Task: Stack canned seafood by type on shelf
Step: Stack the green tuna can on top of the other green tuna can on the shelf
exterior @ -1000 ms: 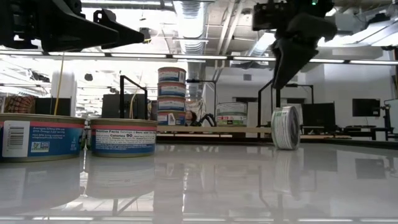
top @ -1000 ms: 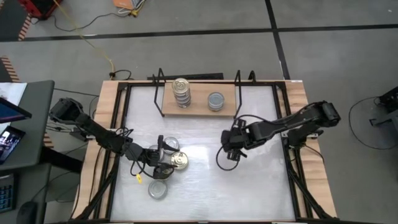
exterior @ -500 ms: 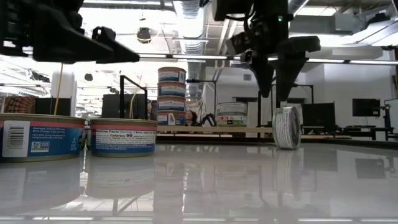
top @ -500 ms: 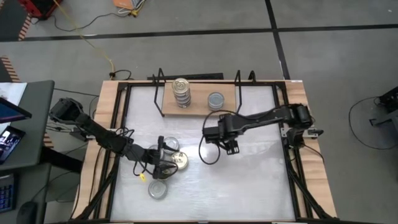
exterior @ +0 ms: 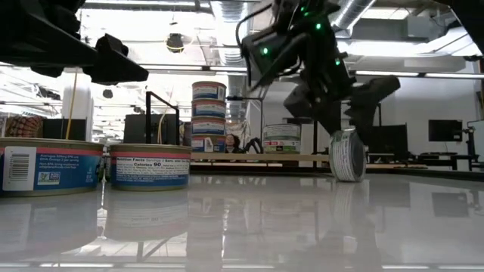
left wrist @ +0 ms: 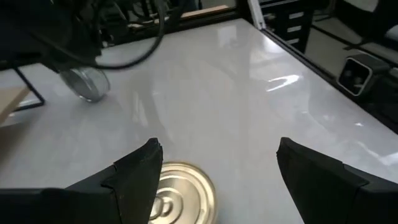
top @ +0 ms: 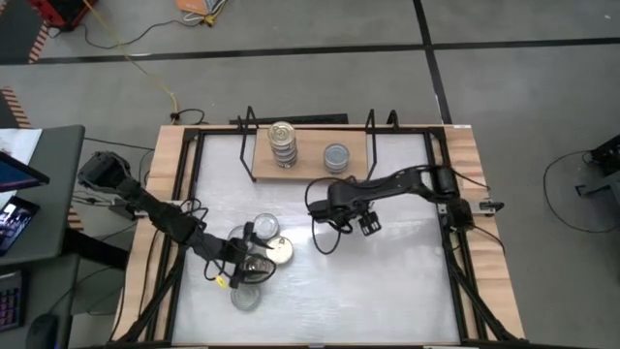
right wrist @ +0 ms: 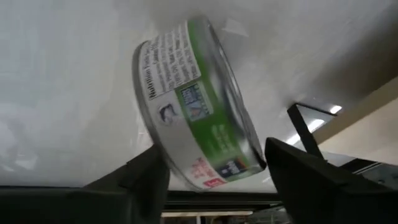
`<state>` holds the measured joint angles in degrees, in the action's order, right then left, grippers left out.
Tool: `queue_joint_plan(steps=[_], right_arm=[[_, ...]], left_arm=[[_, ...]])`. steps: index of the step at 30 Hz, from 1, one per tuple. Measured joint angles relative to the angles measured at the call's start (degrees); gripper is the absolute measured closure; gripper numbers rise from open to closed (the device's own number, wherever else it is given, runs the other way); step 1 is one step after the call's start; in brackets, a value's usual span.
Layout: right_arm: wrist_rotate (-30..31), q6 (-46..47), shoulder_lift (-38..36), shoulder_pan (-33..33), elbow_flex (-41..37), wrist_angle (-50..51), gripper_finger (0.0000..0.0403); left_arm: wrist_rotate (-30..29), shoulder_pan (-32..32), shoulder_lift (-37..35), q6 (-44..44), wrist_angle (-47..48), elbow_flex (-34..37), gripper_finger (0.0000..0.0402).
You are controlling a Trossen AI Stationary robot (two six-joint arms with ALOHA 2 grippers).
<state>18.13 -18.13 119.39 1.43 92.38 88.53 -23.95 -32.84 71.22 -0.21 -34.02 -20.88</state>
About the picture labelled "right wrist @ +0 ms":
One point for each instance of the green Bumble Bee tuna can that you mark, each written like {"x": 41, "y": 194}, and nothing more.
{"x": 192, "y": 118}

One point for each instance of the black metal table frame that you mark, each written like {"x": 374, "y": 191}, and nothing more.
{"x": 217, "y": 200}

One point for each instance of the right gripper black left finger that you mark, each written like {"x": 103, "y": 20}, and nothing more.
{"x": 93, "y": 205}

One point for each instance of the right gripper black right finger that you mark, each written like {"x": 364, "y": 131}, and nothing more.
{"x": 326, "y": 193}

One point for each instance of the white glossy table sheet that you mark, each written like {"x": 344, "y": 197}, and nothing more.
{"x": 62, "y": 93}

